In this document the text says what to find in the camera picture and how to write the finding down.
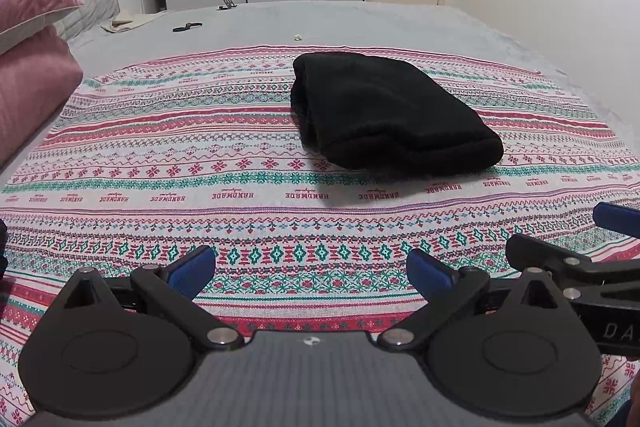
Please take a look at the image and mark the patterned striped blanket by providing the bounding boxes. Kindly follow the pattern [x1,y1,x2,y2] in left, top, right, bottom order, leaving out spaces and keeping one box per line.
[0,45,640,427]

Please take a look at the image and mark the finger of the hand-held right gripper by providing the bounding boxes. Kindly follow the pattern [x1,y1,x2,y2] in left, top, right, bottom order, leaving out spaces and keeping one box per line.
[594,202,640,239]
[505,233,640,303]

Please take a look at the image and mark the beige cloth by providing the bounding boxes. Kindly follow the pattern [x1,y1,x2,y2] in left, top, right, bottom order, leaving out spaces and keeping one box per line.
[101,13,152,34]

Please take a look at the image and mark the grey bed sheet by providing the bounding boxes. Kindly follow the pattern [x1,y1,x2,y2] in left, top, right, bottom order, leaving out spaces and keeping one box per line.
[0,0,640,188]

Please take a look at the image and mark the black pants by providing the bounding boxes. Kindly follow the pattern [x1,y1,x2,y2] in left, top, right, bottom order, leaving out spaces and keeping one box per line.
[290,52,505,172]

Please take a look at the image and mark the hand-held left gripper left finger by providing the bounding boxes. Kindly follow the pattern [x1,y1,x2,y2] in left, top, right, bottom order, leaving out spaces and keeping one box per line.
[62,245,246,350]

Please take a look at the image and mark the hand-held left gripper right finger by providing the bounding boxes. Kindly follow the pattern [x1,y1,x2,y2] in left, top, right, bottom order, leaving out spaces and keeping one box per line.
[377,248,573,353]

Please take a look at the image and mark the pink pillow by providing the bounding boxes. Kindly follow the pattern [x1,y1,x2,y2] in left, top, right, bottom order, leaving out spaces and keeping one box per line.
[0,0,86,56]
[0,27,84,168]

